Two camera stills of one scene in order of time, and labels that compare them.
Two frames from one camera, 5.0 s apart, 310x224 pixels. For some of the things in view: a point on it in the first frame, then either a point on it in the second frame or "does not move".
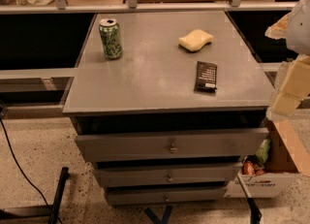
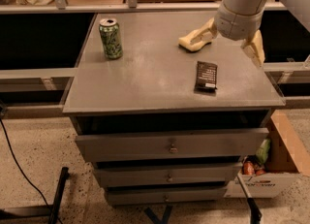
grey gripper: [299, 29] → [238, 24]
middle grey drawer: [166, 174] does not move
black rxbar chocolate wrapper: [205, 80] does not move
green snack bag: [263, 151] does not move
